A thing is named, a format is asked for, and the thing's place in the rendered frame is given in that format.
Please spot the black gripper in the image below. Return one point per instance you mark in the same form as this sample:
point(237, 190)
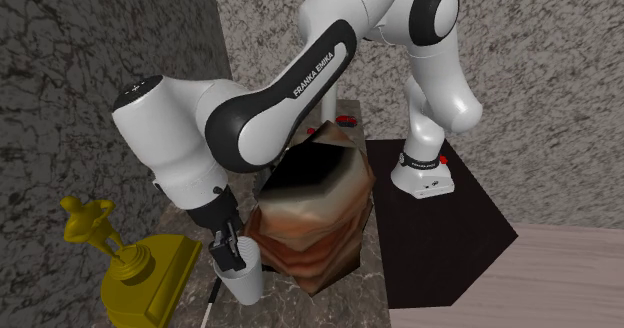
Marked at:
point(214, 215)

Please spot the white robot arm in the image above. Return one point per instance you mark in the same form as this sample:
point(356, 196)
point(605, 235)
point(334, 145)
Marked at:
point(161, 137)

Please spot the white ribbed cup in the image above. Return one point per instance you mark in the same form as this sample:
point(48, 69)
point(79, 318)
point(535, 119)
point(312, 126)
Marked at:
point(246, 278)

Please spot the black and white pen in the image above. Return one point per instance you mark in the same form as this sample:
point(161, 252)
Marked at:
point(210, 301)

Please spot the gold figure trophy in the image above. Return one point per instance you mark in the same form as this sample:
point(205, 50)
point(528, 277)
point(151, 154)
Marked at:
point(146, 288)

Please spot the brown marbled faceted vase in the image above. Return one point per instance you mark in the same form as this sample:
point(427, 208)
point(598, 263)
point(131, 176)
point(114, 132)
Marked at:
point(317, 220)

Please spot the red and black small object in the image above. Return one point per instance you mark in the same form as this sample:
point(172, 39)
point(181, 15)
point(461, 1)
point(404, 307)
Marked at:
point(347, 120)

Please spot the dark robot stand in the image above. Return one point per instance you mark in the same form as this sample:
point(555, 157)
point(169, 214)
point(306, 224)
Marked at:
point(438, 249)

